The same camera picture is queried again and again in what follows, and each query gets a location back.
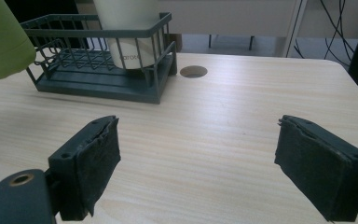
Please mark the white tumbler cup with straw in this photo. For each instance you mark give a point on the white tumbler cup with straw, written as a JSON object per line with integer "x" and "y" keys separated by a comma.
{"x": 130, "y": 34}

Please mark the green bottle with white cap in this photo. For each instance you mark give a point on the green bottle with white cap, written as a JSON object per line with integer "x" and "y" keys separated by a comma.
{"x": 3, "y": 40}

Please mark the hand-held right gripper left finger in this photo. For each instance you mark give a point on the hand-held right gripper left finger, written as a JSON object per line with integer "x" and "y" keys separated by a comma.
{"x": 84, "y": 168}

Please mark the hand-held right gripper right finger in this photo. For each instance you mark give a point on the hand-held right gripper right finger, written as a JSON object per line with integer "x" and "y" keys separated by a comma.
{"x": 320, "y": 168}

